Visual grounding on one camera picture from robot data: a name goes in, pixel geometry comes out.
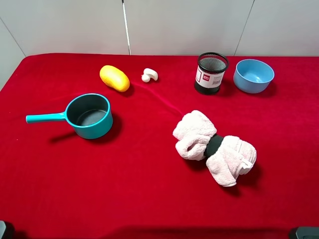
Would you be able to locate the light blue plastic bowl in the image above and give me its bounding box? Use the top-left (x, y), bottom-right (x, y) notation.
top-left (233, 59), bottom-right (275, 94)

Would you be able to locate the white toy mushroom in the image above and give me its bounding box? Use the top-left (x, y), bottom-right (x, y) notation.
top-left (142, 68), bottom-right (159, 83)

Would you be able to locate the yellow mango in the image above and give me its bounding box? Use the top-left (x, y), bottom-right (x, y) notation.
top-left (99, 65), bottom-right (130, 92)

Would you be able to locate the red velvet table cloth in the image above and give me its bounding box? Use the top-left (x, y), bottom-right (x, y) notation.
top-left (0, 53), bottom-right (319, 239)

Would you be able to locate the black mesh pen holder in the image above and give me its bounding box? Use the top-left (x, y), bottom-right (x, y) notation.
top-left (194, 52), bottom-right (229, 95)

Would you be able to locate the pink towel with black band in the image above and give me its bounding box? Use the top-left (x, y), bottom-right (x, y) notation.
top-left (172, 110), bottom-right (257, 187)

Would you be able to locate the teal saucepan with handle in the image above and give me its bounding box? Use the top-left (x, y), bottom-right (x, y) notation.
top-left (26, 93), bottom-right (113, 139)

